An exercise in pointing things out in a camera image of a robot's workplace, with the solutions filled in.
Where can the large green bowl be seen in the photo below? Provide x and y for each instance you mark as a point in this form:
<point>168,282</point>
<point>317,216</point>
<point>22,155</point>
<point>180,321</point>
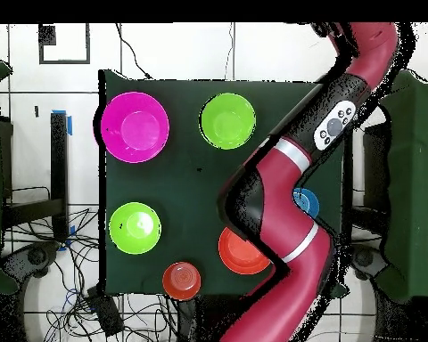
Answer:
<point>228,121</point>
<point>134,228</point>

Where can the large orange bowl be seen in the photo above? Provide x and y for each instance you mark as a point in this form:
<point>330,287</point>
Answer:
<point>239,256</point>

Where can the small translucent orange bowl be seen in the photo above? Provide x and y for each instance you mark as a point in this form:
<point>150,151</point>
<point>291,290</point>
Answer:
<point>181,281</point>

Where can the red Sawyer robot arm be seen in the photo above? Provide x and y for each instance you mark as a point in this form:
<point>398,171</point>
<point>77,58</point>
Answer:
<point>281,199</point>

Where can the dark green table cloth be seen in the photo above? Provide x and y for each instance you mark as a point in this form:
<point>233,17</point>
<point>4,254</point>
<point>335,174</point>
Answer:
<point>171,185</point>

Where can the light blue translucent bowl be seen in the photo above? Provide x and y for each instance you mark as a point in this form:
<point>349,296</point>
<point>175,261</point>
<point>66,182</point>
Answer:
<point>308,203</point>

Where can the large pink bowl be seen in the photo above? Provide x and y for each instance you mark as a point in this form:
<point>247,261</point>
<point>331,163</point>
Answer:
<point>135,128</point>

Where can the blue tape strip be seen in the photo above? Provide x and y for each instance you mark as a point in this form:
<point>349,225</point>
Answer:
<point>70,124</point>

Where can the black floor box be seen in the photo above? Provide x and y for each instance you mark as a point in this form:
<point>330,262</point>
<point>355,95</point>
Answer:
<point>105,310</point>

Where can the black office chair base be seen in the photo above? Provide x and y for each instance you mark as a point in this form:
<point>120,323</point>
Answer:
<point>35,256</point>
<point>367,258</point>

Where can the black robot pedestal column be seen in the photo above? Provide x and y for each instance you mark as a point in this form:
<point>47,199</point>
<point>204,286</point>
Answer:
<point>207,317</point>

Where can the black floor frame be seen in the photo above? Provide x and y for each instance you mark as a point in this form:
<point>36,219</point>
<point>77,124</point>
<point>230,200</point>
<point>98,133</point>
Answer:
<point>46,35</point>

